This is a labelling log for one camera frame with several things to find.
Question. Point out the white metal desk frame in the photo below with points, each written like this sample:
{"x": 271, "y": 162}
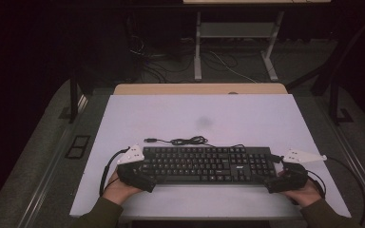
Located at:
{"x": 197, "y": 63}

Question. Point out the metal floor rail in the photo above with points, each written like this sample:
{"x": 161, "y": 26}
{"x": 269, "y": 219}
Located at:
{"x": 355, "y": 158}
{"x": 40, "y": 190}

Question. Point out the person's right hand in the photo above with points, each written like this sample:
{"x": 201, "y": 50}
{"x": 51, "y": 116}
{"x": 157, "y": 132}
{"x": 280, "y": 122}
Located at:
{"x": 304, "y": 196}

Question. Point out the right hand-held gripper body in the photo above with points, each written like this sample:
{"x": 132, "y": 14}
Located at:
{"x": 294, "y": 177}

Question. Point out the white board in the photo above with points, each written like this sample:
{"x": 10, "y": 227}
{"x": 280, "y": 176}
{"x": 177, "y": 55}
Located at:
{"x": 202, "y": 107}

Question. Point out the black metal stand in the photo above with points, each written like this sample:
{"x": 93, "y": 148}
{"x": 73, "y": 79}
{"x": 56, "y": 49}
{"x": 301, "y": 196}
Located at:
{"x": 334, "y": 101}
{"x": 73, "y": 101}

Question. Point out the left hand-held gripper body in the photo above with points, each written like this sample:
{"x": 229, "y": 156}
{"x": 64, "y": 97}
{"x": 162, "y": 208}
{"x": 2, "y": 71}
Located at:
{"x": 130, "y": 175}

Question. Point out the wooden table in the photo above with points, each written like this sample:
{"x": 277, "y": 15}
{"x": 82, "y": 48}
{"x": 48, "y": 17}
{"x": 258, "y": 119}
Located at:
{"x": 171, "y": 88}

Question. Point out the black keyboard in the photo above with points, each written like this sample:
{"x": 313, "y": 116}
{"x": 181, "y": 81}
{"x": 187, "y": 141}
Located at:
{"x": 202, "y": 164}

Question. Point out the person's left hand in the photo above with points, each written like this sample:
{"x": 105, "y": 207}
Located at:
{"x": 117, "y": 191}

